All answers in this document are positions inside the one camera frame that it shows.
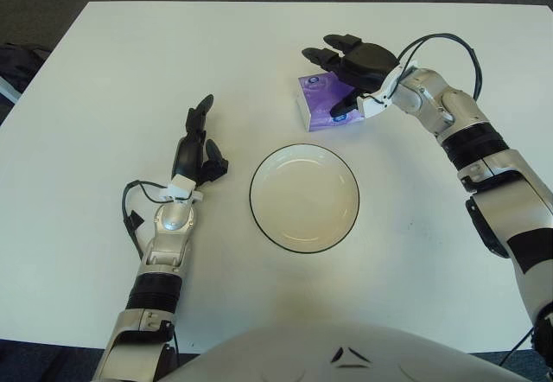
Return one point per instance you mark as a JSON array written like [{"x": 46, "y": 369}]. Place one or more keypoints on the dark bag on floor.
[{"x": 19, "y": 68}]

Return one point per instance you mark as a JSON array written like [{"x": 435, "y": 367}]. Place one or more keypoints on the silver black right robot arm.
[{"x": 488, "y": 157}]

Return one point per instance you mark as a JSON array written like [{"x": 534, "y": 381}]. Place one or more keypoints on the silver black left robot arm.
[{"x": 160, "y": 243}]

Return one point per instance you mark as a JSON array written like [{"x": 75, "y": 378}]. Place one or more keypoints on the white plate with black rim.
[{"x": 304, "y": 198}]

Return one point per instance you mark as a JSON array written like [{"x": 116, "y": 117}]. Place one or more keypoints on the grey robot torso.
[{"x": 341, "y": 356}]

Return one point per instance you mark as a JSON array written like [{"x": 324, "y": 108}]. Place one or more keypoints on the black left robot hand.
[{"x": 188, "y": 157}]

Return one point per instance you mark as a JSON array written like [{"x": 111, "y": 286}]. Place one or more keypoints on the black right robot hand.
[{"x": 367, "y": 64}]

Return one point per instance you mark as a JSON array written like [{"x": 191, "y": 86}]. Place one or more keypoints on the purple tissue paper pack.
[{"x": 317, "y": 101}]

